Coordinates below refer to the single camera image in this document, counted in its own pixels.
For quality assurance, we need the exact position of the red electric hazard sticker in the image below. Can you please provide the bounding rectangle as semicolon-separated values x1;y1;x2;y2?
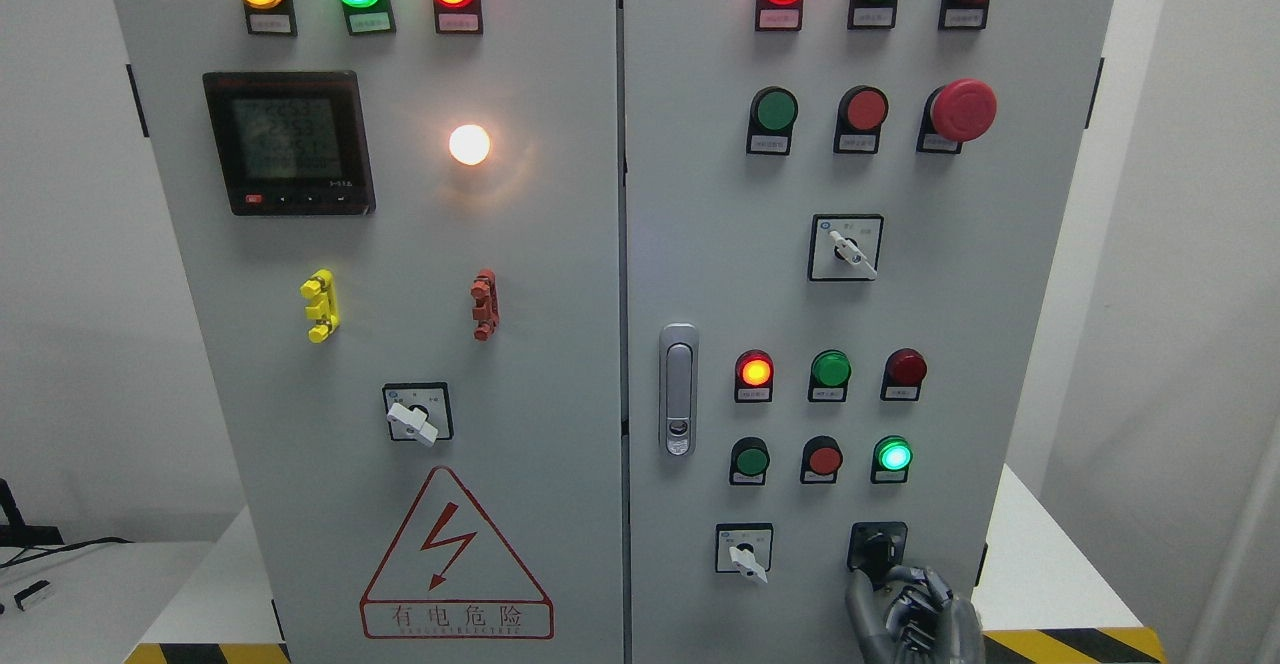
358;464;556;640

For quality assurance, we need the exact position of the silver door handle lock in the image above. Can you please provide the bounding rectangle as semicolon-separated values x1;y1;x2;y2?
658;322;699;455

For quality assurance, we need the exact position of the black digital power meter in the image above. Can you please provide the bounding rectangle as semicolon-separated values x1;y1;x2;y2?
202;70;376;217

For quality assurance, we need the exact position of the red push button lower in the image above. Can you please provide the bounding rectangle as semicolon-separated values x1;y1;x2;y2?
800;435;844;485

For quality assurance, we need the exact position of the white table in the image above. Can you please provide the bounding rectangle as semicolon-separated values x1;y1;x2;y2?
973;468;1147;632
1;542;212;663

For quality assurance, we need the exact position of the green indicator lower middle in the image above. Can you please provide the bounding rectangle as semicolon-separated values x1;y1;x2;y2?
806;349;852;403

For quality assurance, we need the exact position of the green push button lower left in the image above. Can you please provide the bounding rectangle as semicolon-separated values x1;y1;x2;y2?
728;436;771;486

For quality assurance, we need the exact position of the black stand device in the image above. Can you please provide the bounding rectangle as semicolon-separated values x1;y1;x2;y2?
0;480;65;548

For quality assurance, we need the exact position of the white selector switch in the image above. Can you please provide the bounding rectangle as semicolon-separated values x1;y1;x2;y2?
806;214;884;281
716;523;774;585

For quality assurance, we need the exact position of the yellow black hazard tape right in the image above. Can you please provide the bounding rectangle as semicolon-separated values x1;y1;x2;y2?
984;627;1167;663

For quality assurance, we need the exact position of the green push button lower right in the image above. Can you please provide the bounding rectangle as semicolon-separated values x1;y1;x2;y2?
869;435;914;485

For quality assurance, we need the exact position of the black rotary knob switch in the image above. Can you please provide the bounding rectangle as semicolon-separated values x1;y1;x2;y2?
846;521;908;589

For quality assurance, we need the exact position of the white selector switch left door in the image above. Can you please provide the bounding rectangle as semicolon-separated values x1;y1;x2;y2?
381;383;454;447

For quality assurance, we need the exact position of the red emergency stop button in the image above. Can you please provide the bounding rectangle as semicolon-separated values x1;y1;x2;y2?
916;79;998;155

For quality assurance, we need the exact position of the white glowing lamp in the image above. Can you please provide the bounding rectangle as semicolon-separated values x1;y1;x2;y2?
447;123;493;166

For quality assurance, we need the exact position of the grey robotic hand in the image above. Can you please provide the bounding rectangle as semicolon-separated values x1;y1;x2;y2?
845;564;986;663

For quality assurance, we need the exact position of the grey cabinet door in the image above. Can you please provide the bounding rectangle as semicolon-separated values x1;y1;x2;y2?
623;0;1114;663
114;0;625;663

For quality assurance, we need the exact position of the red indicator lower right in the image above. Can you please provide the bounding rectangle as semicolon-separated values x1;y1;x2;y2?
879;348;928;400

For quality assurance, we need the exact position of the red push button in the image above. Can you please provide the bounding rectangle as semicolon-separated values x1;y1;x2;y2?
832;84;890;155
800;435;844;485

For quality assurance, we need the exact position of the white table left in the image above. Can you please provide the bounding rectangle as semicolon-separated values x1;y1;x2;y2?
1;542;212;663

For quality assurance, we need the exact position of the black cable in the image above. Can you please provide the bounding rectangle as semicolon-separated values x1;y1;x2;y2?
0;536;134;571

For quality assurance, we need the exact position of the red terminal clip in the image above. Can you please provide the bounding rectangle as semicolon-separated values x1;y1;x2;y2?
468;267;500;342

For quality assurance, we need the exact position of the green push button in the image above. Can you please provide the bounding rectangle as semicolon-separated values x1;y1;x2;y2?
869;435;914;485
728;436;771;486
745;86;797;155

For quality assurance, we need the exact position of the yellow black hazard tape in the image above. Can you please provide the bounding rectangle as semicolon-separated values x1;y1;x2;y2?
984;627;1167;663
124;644;291;664

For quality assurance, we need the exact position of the red lit indicator lower left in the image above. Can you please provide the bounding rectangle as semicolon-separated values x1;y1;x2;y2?
733;349;774;403

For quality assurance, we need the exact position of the yellow terminal clip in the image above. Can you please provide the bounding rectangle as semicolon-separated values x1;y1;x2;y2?
300;267;340;344

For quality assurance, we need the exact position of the green push button upper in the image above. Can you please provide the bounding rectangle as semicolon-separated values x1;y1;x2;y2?
745;86;797;155

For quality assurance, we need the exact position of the grey cabinet left door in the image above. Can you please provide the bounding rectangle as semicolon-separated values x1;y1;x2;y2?
114;0;625;663

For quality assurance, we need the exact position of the red push button upper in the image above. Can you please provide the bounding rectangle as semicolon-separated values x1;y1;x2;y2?
832;84;890;155

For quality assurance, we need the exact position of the white selector switch lower right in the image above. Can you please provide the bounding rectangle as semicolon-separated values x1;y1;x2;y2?
716;523;774;585

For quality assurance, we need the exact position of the white selector switch upper right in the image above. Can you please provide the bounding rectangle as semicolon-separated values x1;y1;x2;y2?
806;214;884;281

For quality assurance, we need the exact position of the white table right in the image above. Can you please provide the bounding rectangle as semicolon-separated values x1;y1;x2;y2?
973;468;1147;632

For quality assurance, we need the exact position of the grey cabinet right door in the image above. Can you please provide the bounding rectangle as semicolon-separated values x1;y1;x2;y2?
623;0;1114;663

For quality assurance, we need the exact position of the yellow black hazard tape left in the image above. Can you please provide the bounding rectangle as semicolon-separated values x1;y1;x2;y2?
124;644;291;664

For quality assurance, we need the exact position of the small black white adapter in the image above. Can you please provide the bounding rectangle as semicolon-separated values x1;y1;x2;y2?
14;580;52;612

